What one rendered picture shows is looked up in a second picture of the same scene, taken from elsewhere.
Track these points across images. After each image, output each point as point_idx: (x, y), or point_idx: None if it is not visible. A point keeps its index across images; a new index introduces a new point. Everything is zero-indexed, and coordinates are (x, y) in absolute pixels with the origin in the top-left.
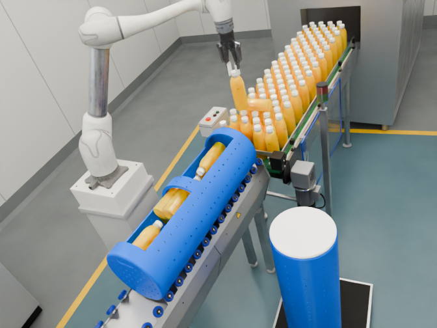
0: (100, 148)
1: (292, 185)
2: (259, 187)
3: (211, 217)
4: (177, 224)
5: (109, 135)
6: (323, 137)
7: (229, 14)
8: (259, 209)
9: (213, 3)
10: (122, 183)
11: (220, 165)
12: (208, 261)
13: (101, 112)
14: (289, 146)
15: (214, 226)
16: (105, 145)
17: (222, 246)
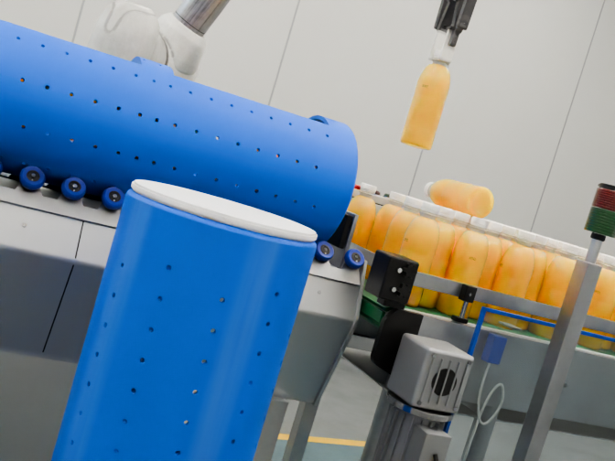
0: (125, 22)
1: (388, 382)
2: (307, 301)
3: (124, 133)
4: (50, 48)
5: (168, 58)
6: (553, 348)
7: None
8: (278, 398)
9: None
10: None
11: (243, 105)
12: (37, 226)
13: (190, 16)
14: None
15: (124, 196)
16: (136, 27)
17: (96, 254)
